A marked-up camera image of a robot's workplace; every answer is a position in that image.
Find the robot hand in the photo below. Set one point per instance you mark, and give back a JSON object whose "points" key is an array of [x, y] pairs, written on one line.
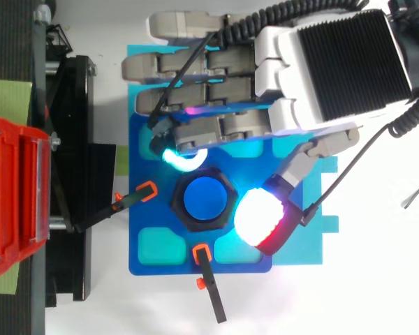
{"points": [[335, 66]]}

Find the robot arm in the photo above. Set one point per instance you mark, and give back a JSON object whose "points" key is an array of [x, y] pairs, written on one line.
{"points": [[417, 42]]}

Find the large black nut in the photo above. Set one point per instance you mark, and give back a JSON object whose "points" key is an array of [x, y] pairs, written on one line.
{"points": [[177, 206]]}

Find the turquoise plate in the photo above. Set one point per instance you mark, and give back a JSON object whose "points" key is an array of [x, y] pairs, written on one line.
{"points": [[300, 258]]}

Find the blue plate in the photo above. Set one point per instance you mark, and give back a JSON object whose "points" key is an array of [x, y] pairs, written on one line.
{"points": [[160, 195]]}

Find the black-and-orange clip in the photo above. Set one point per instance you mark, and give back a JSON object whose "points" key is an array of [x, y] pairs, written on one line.
{"points": [[101, 213], [213, 289]]}

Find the black stand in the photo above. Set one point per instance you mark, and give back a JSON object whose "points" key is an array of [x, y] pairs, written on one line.
{"points": [[73, 139]]}

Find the red bin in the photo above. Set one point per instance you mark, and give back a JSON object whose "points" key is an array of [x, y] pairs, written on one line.
{"points": [[10, 195]]}

